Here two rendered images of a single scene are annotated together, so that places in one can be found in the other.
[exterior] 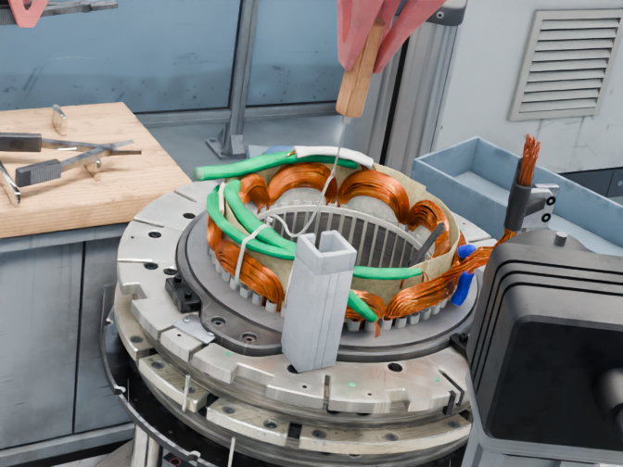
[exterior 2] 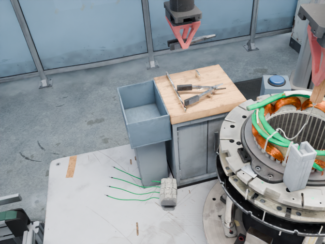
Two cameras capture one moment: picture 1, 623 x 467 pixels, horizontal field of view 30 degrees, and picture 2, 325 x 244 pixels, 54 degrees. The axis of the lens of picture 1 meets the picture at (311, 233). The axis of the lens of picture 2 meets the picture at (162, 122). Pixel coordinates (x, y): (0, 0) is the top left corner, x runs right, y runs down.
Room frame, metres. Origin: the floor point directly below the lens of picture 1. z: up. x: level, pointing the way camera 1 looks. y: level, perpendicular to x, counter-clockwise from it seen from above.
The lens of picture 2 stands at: (0.24, 0.06, 1.56)
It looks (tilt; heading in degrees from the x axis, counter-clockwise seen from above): 40 degrees down; 23
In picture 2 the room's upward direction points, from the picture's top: 6 degrees counter-clockwise
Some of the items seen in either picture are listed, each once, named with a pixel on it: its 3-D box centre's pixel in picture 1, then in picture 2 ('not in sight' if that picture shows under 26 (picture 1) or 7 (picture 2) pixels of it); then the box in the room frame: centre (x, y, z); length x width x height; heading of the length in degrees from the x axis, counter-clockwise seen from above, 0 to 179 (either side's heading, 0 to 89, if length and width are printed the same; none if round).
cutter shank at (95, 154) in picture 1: (84, 157); (206, 92); (0.88, 0.20, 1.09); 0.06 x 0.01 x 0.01; 148
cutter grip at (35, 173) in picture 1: (38, 172); (191, 100); (0.84, 0.23, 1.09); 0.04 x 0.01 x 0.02; 139
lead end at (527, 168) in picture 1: (527, 167); not in sight; (0.69, -0.13, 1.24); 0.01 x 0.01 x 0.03
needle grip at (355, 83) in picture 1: (360, 66); (322, 83); (0.65, -0.01, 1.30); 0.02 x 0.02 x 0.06
